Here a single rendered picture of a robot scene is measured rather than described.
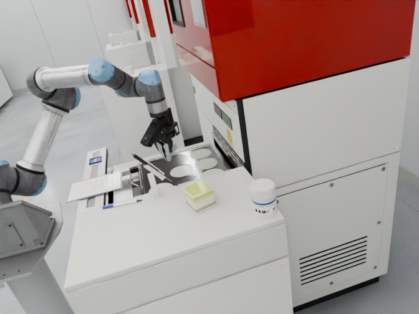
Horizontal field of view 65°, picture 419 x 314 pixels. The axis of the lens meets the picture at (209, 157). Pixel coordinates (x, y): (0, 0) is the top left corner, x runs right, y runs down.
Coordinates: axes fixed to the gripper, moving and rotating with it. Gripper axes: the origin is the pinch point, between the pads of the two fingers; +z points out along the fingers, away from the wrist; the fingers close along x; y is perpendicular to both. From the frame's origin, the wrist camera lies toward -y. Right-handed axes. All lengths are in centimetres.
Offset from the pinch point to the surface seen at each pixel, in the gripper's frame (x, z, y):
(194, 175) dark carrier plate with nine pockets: -7.7, 9.4, 5.6
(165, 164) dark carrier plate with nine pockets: 11.6, 9.4, 9.3
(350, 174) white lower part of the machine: -61, 22, 43
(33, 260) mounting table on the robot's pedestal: 26, 17, -51
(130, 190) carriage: 15.1, 11.4, -10.9
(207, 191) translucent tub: -32.4, -3.5, -18.2
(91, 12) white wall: 631, -53, 487
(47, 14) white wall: 697, -66, 414
